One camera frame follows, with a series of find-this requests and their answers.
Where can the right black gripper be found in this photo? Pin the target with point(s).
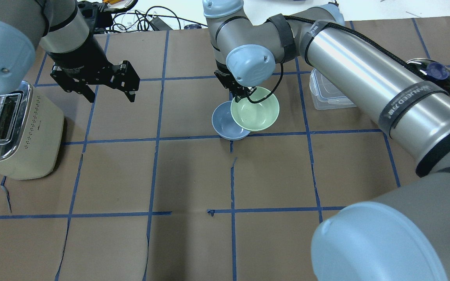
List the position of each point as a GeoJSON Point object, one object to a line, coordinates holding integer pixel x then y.
{"type": "Point", "coordinates": [225, 78]}

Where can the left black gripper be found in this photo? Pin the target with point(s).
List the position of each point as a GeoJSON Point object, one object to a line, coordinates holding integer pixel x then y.
{"type": "Point", "coordinates": [79, 56]}

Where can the green bowl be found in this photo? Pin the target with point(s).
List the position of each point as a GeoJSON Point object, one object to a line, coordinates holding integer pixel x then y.
{"type": "Point", "coordinates": [258, 114]}

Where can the blue bowl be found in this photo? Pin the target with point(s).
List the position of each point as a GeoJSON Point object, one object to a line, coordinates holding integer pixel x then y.
{"type": "Point", "coordinates": [225, 126]}

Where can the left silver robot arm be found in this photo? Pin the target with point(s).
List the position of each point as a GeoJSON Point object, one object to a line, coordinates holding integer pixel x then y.
{"type": "Point", "coordinates": [59, 28]}

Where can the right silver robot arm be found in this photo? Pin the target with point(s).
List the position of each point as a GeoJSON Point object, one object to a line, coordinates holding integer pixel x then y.
{"type": "Point", "coordinates": [403, 235]}

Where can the clear plastic food container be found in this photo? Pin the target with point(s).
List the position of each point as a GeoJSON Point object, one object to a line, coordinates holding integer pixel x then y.
{"type": "Point", "coordinates": [325, 95]}

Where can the cream steel toaster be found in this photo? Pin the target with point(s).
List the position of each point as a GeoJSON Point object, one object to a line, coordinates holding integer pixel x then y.
{"type": "Point", "coordinates": [31, 129]}

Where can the dark blue saucepan with lid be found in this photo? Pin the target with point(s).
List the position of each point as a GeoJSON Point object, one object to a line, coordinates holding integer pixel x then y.
{"type": "Point", "coordinates": [432, 71]}

